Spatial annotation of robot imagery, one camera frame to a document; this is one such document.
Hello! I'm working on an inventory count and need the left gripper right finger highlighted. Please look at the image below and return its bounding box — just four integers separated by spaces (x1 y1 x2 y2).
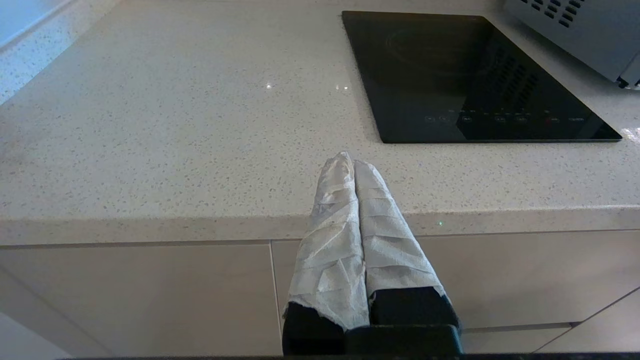
354 160 462 330

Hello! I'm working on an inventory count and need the silver black microwave oven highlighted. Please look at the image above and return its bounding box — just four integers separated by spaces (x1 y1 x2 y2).
502 0 640 91

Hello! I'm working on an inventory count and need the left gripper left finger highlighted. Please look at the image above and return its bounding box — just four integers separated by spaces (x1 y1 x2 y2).
282 151 371 357

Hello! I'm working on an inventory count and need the black induction cooktop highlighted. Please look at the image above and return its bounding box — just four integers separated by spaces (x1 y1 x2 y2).
342 11 624 145

